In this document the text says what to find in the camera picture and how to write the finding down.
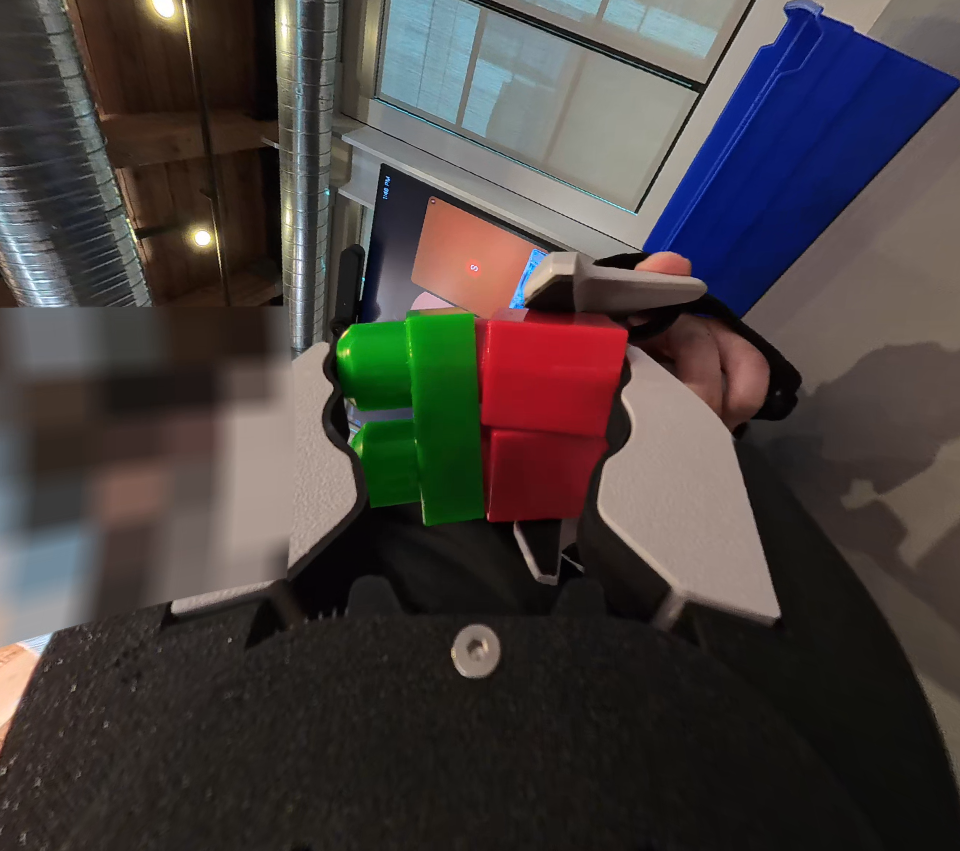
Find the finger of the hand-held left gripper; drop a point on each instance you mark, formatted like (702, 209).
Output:
(544, 555)
(645, 292)

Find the green mega block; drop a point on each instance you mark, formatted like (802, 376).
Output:
(446, 416)

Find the large window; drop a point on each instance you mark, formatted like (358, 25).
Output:
(540, 41)

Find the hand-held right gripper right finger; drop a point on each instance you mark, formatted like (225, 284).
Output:
(675, 513)

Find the round ceiling lamp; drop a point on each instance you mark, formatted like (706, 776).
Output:
(202, 237)
(162, 2)

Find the black monitor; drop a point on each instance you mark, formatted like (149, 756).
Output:
(450, 251)

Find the wide metal duct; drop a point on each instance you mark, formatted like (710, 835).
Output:
(52, 153)

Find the person's left hand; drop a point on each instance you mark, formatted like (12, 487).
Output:
(727, 378)

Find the slim metal duct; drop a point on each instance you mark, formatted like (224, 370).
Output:
(307, 78)

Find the blue storage bin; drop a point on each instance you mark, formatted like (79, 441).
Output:
(810, 153)

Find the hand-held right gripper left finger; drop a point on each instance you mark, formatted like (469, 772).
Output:
(319, 476)

